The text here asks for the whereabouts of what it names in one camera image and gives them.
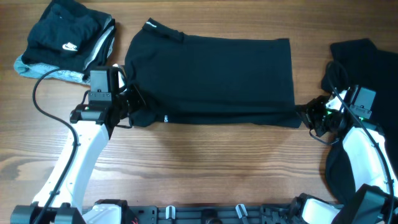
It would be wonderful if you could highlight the black polo shirt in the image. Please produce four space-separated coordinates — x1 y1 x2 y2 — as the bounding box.
125 19 301 128

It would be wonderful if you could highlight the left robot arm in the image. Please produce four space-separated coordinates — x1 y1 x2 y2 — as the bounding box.
10 65 145 223

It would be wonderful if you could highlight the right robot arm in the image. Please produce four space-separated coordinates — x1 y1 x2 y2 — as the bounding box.
287 86 397 223

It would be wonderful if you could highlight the black shirt pile right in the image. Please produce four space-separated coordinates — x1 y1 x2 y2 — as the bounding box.
321 39 397 204

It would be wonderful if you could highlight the folded black grey-trimmed shirt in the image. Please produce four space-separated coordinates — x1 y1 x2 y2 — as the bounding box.
40 0 117 80

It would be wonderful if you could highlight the folded black Nike garment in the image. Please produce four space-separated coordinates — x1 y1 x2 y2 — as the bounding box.
22 1 109 71

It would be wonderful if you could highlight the folded grey garment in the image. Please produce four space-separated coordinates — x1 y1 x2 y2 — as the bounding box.
14 55 90 85

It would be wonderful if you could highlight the left white rail clip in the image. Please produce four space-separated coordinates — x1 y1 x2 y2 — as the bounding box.
165 205 176 220

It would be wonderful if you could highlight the white rail clip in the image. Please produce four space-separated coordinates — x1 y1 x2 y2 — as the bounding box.
165 205 176 220
235 203 248 220

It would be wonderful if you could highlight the right white rail clip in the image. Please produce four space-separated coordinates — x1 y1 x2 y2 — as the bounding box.
235 203 248 220

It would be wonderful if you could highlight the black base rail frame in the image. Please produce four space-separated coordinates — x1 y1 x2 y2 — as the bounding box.
129 204 301 224

